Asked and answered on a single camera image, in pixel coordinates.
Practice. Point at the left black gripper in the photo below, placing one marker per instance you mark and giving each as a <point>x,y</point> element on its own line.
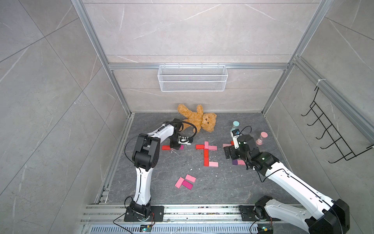
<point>173,146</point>

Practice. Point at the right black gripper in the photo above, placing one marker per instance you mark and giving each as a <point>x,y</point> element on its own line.
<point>232,150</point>

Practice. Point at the red block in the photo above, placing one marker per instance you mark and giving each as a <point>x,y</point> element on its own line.
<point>206,162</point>
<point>166,147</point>
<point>206,153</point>
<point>199,147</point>

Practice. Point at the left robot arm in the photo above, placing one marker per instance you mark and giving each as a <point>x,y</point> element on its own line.
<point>146,155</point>

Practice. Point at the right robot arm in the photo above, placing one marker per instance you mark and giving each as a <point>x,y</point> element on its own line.
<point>320,214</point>

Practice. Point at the pink sand timer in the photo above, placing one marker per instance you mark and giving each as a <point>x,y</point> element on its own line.
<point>262,137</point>

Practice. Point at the teal sand timer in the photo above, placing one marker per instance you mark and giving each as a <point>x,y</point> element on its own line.
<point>235,124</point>

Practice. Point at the brown teddy bear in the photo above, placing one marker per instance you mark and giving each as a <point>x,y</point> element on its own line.
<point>199,119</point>

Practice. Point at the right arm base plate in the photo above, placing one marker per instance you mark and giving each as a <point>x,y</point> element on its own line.
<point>248,212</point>

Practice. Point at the white wire mesh basket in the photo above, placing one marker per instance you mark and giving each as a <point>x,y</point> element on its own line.
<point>192,78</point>

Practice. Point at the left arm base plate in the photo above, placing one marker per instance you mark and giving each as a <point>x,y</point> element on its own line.
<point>151,213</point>

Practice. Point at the black wire hook rack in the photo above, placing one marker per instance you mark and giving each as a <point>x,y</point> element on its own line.
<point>331,132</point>

